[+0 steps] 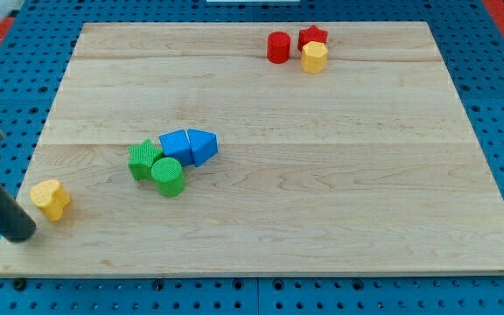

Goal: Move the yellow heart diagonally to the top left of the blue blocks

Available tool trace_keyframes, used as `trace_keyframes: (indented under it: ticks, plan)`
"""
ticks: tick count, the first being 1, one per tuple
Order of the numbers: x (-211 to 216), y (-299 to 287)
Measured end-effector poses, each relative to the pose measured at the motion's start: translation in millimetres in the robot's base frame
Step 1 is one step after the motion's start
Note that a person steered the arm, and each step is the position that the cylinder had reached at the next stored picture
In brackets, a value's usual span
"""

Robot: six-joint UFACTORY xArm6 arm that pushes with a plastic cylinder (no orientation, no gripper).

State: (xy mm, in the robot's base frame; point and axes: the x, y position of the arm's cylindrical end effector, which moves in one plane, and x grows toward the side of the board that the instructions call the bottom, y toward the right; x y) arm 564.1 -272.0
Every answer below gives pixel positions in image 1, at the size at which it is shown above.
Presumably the yellow heart block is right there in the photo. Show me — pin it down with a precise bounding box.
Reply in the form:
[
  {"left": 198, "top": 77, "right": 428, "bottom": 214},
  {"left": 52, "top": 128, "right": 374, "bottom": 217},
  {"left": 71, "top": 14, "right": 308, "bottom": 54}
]
[{"left": 29, "top": 179, "right": 71, "bottom": 221}]

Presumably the green star block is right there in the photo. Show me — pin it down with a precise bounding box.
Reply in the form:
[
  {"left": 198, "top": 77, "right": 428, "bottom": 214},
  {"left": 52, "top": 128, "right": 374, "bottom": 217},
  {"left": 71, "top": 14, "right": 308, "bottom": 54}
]
[{"left": 128, "top": 139, "right": 164, "bottom": 181}]

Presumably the green cylinder block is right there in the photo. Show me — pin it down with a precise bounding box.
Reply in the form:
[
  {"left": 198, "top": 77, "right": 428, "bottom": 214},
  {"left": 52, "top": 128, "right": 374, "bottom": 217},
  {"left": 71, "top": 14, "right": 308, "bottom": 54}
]
[{"left": 151, "top": 157, "right": 186, "bottom": 198}]

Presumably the blue cube block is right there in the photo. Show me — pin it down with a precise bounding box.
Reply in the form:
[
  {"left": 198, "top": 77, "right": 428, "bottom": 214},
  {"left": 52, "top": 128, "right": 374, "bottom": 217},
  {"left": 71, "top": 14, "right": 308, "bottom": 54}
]
[{"left": 159, "top": 129, "right": 193, "bottom": 166}]

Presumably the blue triangle block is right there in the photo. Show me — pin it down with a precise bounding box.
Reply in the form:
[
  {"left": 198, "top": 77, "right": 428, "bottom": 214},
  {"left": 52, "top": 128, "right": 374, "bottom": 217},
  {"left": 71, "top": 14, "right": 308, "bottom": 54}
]
[{"left": 187, "top": 129, "right": 218, "bottom": 167}]

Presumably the light wooden board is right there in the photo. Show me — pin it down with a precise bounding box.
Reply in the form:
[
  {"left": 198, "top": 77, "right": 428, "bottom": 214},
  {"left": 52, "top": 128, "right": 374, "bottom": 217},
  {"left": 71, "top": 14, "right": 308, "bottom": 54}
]
[{"left": 0, "top": 22, "right": 504, "bottom": 279}]

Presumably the red cylinder block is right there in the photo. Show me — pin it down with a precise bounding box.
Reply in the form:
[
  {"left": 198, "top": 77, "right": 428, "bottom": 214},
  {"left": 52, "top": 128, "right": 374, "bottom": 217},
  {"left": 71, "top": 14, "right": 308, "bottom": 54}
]
[{"left": 266, "top": 31, "right": 291, "bottom": 64}]

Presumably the yellow hexagon block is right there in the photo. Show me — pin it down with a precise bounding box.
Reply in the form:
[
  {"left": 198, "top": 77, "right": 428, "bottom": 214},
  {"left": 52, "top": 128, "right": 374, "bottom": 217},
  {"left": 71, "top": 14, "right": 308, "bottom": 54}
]
[{"left": 301, "top": 41, "right": 328, "bottom": 74}]

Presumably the red star block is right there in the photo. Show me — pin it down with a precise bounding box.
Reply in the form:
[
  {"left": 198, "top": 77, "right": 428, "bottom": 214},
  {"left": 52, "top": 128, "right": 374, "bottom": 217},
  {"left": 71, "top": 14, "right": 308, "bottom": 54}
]
[{"left": 297, "top": 24, "right": 329, "bottom": 51}]

